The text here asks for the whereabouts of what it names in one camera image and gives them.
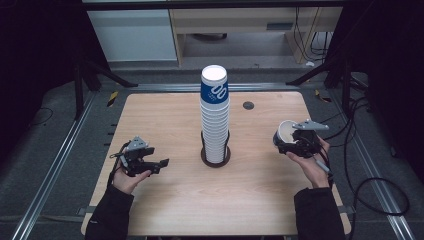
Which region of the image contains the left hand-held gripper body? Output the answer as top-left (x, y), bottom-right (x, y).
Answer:
top-left (119, 135), bottom-right (150, 178)

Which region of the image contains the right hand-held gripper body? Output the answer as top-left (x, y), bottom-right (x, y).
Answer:
top-left (292, 119), bottom-right (330, 159)

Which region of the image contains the blue and white paper cup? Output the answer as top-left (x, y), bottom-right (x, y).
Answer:
top-left (272, 119), bottom-right (300, 155)

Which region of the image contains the black wire cup holder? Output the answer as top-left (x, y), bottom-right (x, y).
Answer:
top-left (200, 130), bottom-right (232, 169)

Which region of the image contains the stack of white paper cups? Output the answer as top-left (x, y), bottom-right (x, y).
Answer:
top-left (199, 64), bottom-right (231, 164)

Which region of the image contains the person's left hand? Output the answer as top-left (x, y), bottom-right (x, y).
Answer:
top-left (112, 163), bottom-right (152, 196)

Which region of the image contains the person's right hand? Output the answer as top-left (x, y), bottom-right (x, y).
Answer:
top-left (286, 135), bottom-right (332, 190)

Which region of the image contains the yellow and black tape strip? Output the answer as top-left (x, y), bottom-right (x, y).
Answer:
top-left (106, 90), bottom-right (120, 108)
top-left (314, 89), bottom-right (333, 104)

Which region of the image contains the black metal stand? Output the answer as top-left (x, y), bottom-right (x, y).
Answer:
top-left (285, 49), bottom-right (355, 116)
top-left (72, 49), bottom-right (140, 121)

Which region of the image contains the white cabinet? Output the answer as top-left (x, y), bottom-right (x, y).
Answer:
top-left (87, 9), bottom-right (178, 63)

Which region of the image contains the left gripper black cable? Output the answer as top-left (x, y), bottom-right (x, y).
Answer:
top-left (107, 141), bottom-right (133, 186)

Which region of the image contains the right gripper cable with plug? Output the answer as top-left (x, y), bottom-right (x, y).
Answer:
top-left (314, 139), bottom-right (335, 188)

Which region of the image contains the silver metal cross rail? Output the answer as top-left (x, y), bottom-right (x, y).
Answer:
top-left (128, 82), bottom-right (301, 93)

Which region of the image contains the silver metal floor rail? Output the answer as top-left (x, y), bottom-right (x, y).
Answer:
top-left (328, 89), bottom-right (417, 240)
top-left (10, 91), bottom-right (98, 240)

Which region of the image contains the black looped floor cable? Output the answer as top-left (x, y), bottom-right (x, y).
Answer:
top-left (344, 96), bottom-right (411, 240)

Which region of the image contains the thin black floor cable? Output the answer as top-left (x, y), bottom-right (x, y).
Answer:
top-left (24, 106), bottom-right (55, 132)

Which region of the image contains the bundle of hanging black cables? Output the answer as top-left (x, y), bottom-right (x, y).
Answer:
top-left (294, 7), bottom-right (334, 63)

